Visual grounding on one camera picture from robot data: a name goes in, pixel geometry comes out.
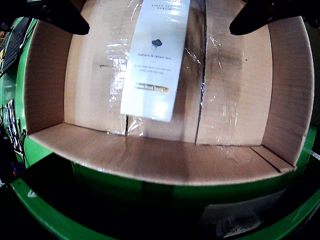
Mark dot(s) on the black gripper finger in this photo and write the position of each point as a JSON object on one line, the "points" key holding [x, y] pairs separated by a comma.
{"points": [[67, 17], [262, 17]]}

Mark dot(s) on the long white serum box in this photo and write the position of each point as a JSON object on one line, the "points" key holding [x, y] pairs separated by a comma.
{"points": [[155, 75]]}

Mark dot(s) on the large shallow cardboard tray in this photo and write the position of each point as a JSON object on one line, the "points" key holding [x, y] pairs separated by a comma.
{"points": [[237, 100]]}

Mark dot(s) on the black laptop keyboard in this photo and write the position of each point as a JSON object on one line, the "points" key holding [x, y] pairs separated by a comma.
{"points": [[13, 47]]}

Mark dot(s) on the black white patterned carton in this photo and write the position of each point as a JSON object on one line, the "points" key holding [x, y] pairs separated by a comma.
{"points": [[11, 120]]}

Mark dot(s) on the green metal machine housing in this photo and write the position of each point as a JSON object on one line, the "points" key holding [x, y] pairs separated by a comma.
{"points": [[50, 220]]}

